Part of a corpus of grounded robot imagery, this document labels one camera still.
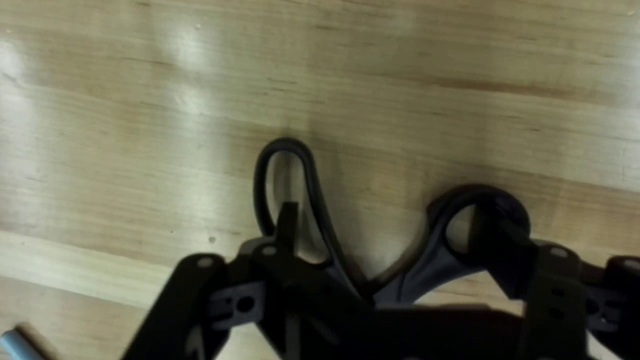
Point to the black scissors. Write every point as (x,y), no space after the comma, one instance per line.
(429,265)

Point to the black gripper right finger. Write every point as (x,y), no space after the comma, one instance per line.
(566,300)

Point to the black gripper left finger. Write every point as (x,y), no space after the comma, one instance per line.
(303,311)

